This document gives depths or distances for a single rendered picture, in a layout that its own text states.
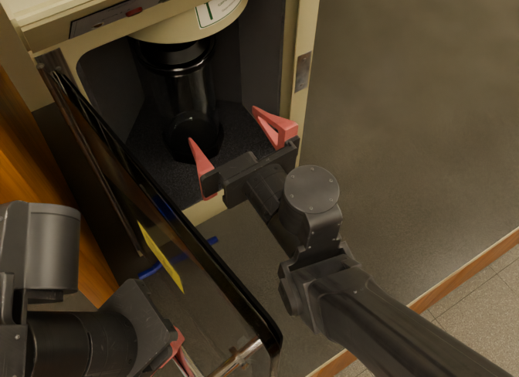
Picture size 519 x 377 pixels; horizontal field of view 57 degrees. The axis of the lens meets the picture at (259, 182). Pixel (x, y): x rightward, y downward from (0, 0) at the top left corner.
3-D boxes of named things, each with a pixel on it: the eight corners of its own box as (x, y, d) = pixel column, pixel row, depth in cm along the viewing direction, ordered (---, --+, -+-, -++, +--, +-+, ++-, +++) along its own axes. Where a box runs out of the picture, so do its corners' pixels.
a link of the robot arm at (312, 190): (290, 321, 53) (360, 295, 55) (304, 286, 43) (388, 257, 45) (252, 227, 58) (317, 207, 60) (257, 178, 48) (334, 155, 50)
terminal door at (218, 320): (144, 248, 75) (49, 59, 41) (269, 415, 63) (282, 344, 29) (140, 251, 75) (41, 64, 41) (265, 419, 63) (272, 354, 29)
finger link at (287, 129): (219, 108, 61) (259, 161, 57) (267, 85, 63) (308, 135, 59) (222, 138, 67) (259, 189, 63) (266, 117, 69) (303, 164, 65)
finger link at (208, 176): (170, 132, 59) (208, 189, 55) (221, 107, 61) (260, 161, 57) (178, 161, 65) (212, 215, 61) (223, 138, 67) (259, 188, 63)
